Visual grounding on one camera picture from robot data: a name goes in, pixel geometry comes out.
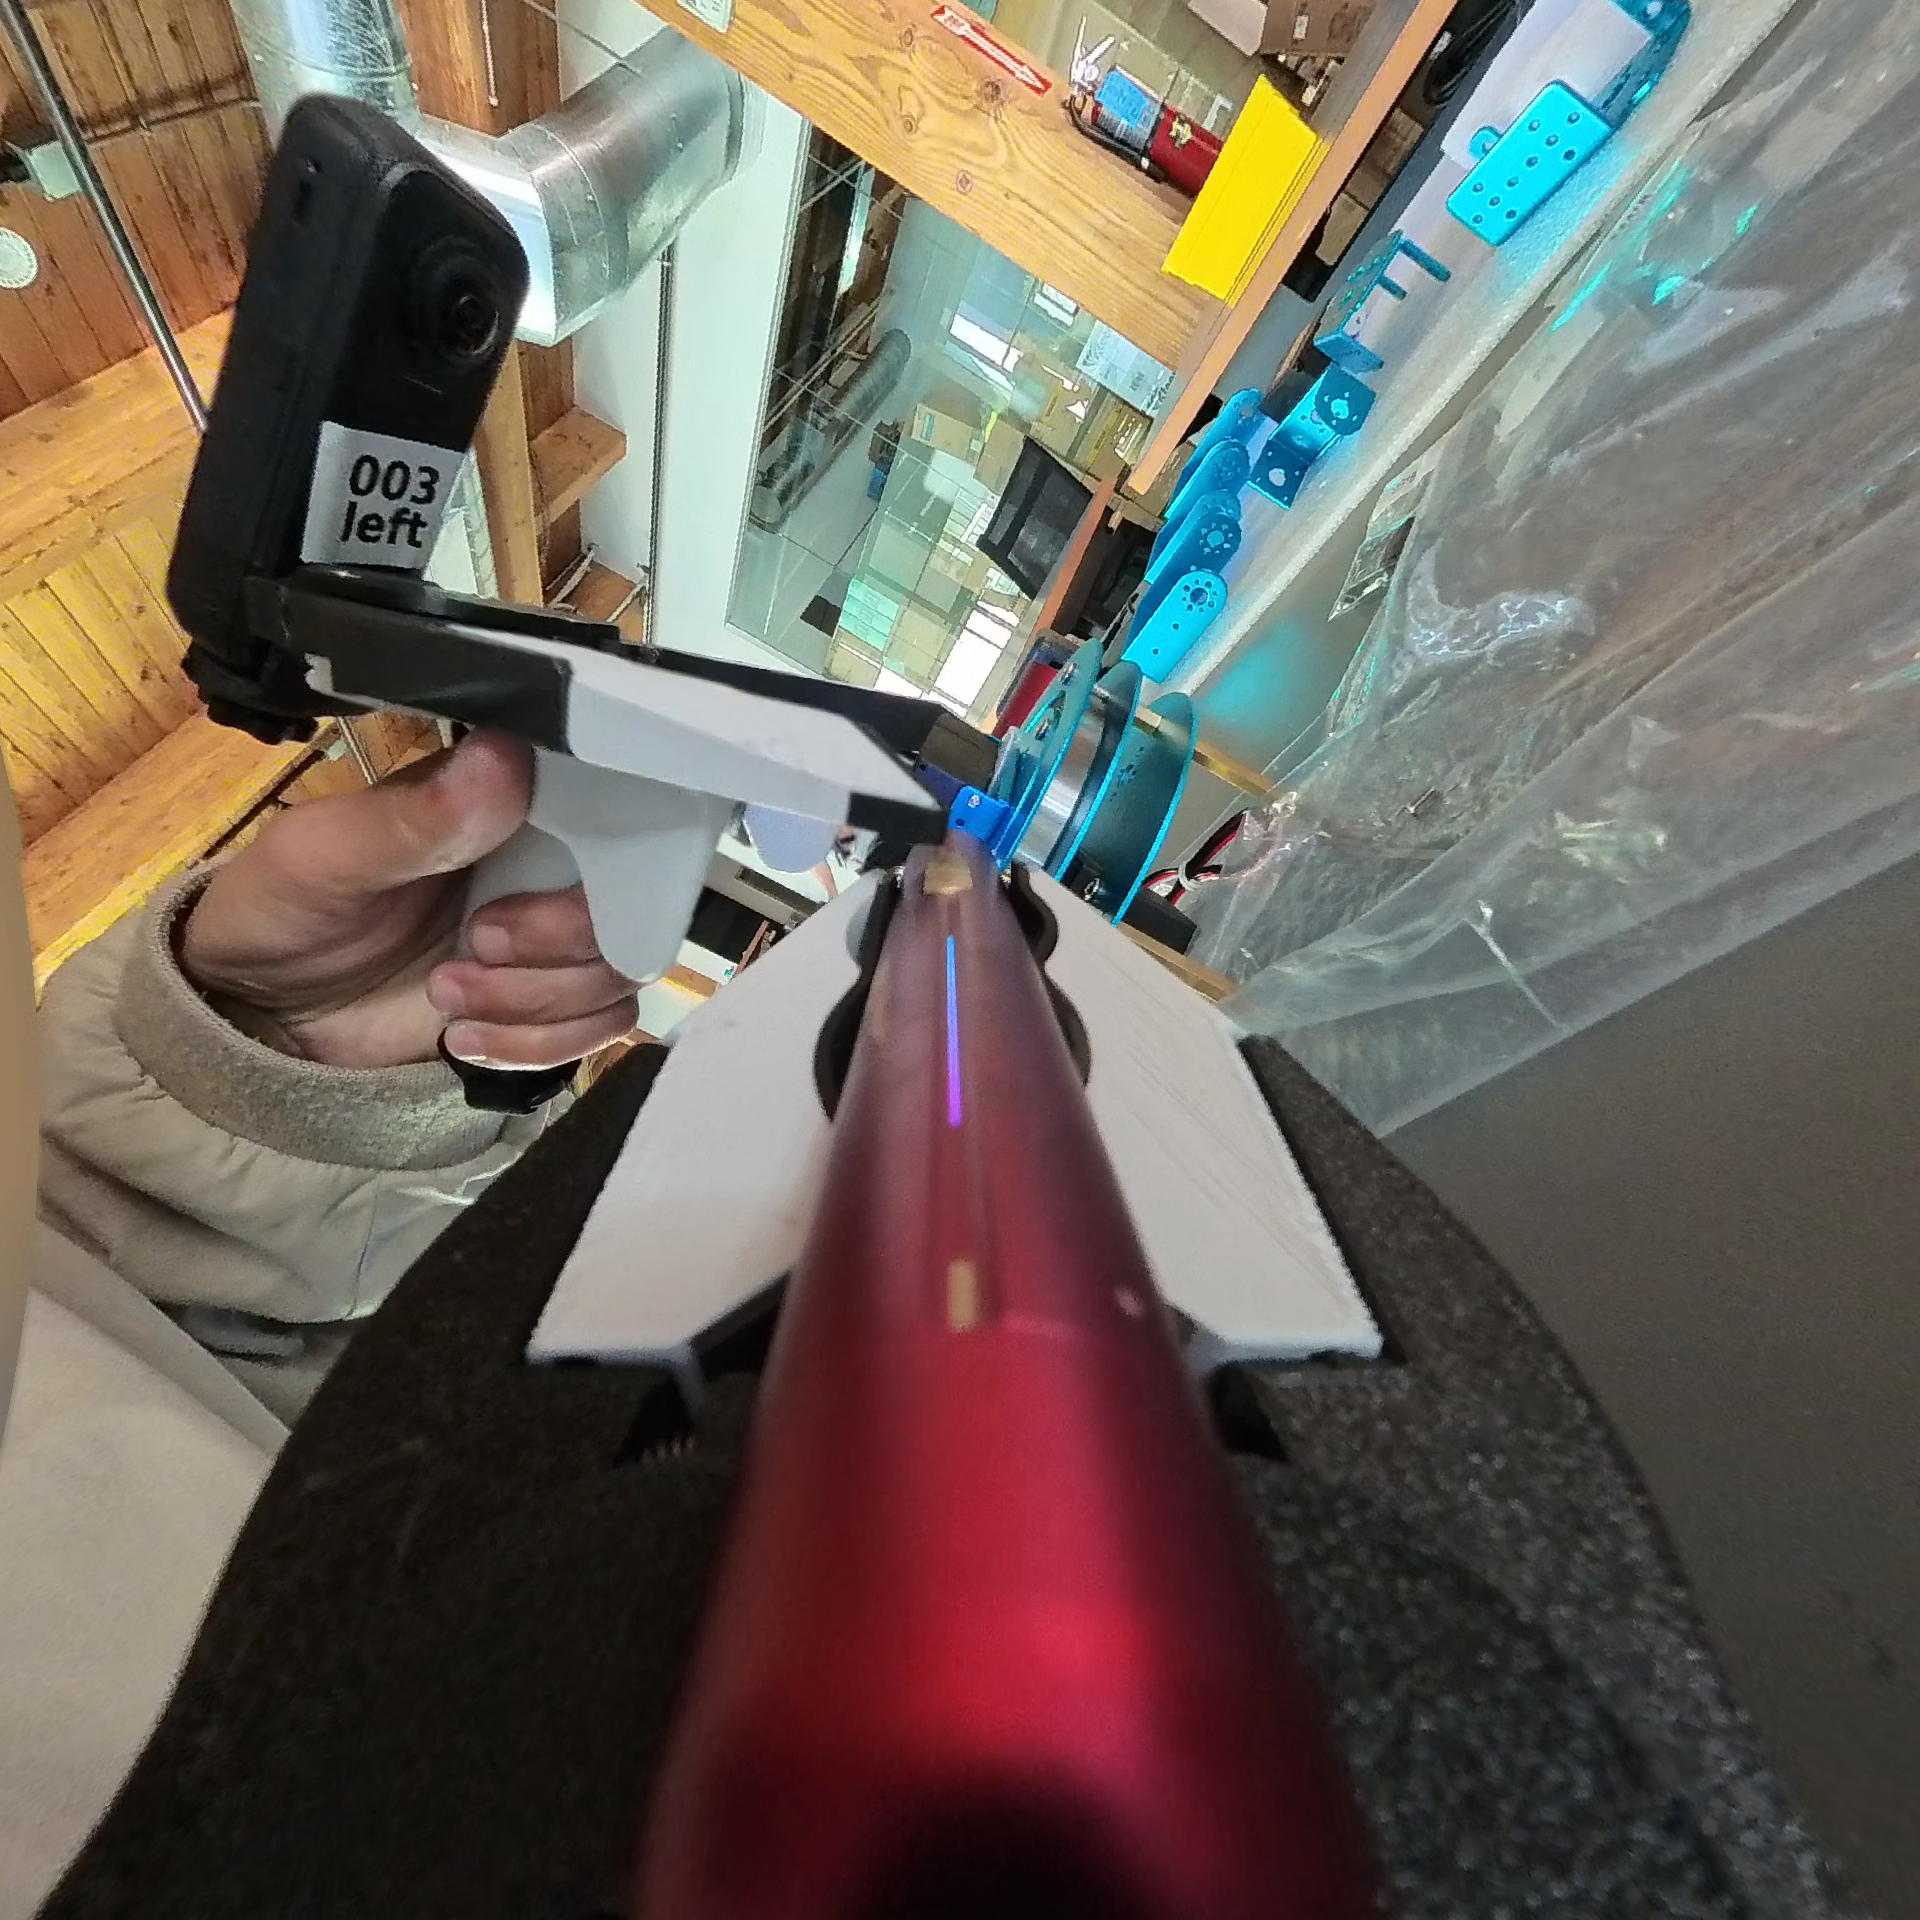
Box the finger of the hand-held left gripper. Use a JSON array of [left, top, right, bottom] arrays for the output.
[[621, 638, 939, 776], [563, 645, 954, 838]]

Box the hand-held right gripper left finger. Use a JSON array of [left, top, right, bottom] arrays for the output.
[[526, 873, 888, 1362]]

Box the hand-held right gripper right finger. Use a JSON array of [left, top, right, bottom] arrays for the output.
[[1030, 880, 1383, 1365]]

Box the black servo motor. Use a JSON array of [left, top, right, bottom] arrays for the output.
[[900, 709, 1037, 846]]

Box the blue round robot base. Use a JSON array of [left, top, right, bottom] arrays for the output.
[[990, 645, 1279, 934]]

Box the red electric screwdriver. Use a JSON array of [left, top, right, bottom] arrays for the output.
[[637, 838, 1384, 1920]]

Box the person's left forearm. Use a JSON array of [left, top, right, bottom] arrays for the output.
[[31, 862, 559, 1426]]

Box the person's left hand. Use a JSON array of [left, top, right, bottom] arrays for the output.
[[175, 737, 647, 1075]]

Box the glass partition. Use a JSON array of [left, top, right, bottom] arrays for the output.
[[726, 129, 1191, 725]]

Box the black monitor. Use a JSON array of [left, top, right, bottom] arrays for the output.
[[982, 435, 1098, 597]]

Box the white foam sheet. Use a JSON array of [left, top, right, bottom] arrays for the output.
[[1140, 0, 1800, 706]]

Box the wooden ceiling beam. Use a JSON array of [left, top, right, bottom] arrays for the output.
[[637, 0, 1226, 355]]

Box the yellow board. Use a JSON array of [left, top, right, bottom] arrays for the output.
[[1162, 76, 1333, 304]]

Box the red fire extinguisher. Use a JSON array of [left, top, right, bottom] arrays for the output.
[[1099, 82, 1227, 193]]

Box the large clear plastic bag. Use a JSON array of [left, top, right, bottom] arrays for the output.
[[1191, 0, 1920, 1136]]

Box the group of blue metal brackets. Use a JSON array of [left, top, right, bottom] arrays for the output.
[[1118, 0, 1693, 684]]

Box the silver ventilation duct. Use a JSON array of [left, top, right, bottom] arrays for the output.
[[230, 0, 747, 344]]

